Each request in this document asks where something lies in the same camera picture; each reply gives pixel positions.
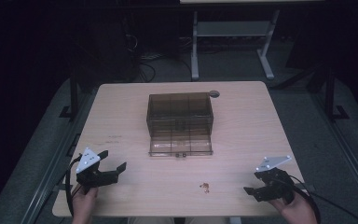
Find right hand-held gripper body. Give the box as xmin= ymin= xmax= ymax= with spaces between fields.
xmin=254 ymin=155 xmax=296 ymax=205

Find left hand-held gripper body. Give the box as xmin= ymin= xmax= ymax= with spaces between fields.
xmin=75 ymin=147 xmax=119 ymax=195

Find brown transparent compartment box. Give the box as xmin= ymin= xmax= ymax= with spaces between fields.
xmin=145 ymin=91 xmax=214 ymax=158

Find person's left hand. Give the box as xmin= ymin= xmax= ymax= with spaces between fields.
xmin=71 ymin=186 xmax=100 ymax=224

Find person's right hand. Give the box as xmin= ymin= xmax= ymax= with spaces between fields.
xmin=268 ymin=191 xmax=319 ymax=224

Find black metal stand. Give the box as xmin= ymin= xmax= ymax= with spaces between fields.
xmin=59 ymin=69 xmax=80 ymax=120
xmin=323 ymin=66 xmax=351 ymax=122

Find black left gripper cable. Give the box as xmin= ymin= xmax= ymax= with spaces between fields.
xmin=64 ymin=154 xmax=84 ymax=217

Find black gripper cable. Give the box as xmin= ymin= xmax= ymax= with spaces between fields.
xmin=287 ymin=174 xmax=358 ymax=224
xmin=64 ymin=154 xmax=84 ymax=217

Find grey metal floor rail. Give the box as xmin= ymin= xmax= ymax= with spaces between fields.
xmin=309 ymin=90 xmax=358 ymax=216
xmin=20 ymin=90 xmax=99 ymax=224

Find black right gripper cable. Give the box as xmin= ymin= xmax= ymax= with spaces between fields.
xmin=287 ymin=174 xmax=358 ymax=224

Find black floor cables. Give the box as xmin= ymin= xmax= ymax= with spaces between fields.
xmin=124 ymin=32 xmax=194 ymax=84

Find white metal desk frame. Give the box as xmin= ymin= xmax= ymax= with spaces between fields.
xmin=190 ymin=8 xmax=282 ymax=82

